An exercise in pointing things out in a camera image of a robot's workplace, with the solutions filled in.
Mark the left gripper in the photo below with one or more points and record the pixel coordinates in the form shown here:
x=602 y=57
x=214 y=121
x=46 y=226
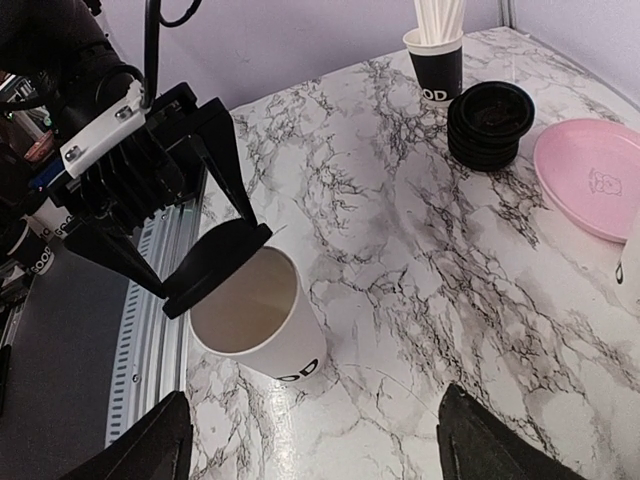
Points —
x=215 y=127

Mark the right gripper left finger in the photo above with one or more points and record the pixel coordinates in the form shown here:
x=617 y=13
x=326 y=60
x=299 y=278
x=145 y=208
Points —
x=158 y=446

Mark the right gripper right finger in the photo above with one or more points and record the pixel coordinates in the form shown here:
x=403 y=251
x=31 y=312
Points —
x=474 y=444

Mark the black cup lid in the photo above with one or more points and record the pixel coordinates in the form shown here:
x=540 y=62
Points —
x=213 y=259

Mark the white paper cup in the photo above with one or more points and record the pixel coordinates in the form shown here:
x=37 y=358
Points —
x=262 y=319

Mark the lidded black coffee cup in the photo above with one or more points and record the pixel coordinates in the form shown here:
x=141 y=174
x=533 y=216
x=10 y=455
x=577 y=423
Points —
x=22 y=244

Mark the stack of white paper cups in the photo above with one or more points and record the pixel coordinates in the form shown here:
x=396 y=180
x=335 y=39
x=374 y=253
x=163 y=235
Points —
x=627 y=272

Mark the pink plate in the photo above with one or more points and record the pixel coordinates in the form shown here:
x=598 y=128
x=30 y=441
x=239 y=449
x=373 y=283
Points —
x=589 y=168

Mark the black cup with straws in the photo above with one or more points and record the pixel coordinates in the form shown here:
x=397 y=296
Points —
x=435 y=48

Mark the stack of black lids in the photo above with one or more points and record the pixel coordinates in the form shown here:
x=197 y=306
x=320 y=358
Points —
x=485 y=125

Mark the aluminium front rail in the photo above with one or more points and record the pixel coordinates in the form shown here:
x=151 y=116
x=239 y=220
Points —
x=151 y=350

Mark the right aluminium frame post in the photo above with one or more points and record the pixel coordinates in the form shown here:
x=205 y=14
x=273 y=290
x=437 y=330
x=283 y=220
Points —
x=507 y=13

